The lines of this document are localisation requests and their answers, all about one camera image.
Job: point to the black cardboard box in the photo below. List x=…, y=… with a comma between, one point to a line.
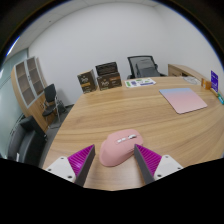
x=106, y=68

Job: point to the wooden side desk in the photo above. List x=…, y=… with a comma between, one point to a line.
x=183, y=70

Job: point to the pink-blue gradient mouse pad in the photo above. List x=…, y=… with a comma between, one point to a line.
x=183, y=100

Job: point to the small orange box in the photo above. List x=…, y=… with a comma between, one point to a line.
x=206, y=84

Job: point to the wooden shelf cabinet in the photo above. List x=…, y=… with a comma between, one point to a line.
x=28, y=83

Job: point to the purple sign card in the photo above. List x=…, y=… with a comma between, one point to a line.
x=214, y=81

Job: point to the wide brown cardboard box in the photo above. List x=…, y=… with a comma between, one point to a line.
x=109, y=81

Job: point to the black mesh office chair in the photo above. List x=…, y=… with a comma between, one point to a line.
x=132, y=63

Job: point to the grey backpack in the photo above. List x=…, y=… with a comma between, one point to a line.
x=147, y=70

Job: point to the black visitor chair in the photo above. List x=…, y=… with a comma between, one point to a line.
x=50, y=93

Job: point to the teal card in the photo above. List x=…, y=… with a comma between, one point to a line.
x=220, y=98

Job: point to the pink computer mouse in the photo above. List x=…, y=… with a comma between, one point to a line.
x=116, y=150

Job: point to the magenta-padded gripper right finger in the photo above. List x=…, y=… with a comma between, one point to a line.
x=168, y=165

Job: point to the white printed sticker sheet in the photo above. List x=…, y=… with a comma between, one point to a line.
x=140, y=82

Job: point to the black leather sofa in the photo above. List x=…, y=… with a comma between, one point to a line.
x=26, y=143

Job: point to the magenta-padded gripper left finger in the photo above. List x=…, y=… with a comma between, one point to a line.
x=60, y=166

